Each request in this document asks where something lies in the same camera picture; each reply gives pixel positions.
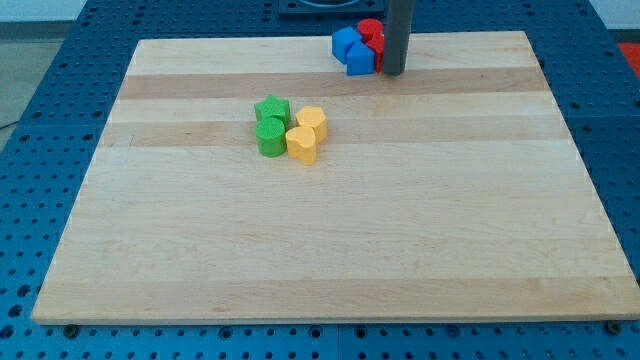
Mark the red star block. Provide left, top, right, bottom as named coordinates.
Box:
left=365, top=33, right=385, bottom=73

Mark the red cylinder block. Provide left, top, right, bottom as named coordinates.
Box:
left=356, top=18, right=384, bottom=42

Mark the blue triangle block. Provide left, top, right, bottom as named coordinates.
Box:
left=346, top=41, right=375, bottom=76

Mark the green star block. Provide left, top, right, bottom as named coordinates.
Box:
left=254, top=94, right=291, bottom=128

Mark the grey cylindrical robot arm stick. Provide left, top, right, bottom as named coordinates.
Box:
left=382, top=0, right=416, bottom=76

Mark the green cylinder block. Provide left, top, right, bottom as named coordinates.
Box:
left=255, top=117, right=286, bottom=157

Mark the yellow heart block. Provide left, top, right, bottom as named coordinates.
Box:
left=285, top=126, right=317, bottom=165

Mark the wooden board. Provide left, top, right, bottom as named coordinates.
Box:
left=32, top=31, right=639, bottom=325

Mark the blue cube block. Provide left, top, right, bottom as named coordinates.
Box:
left=331, top=27, right=362, bottom=64

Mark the yellow hexagon block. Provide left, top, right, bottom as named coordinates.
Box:
left=295, top=106, right=328, bottom=143

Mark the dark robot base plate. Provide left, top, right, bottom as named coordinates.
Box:
left=276, top=0, right=387, bottom=18

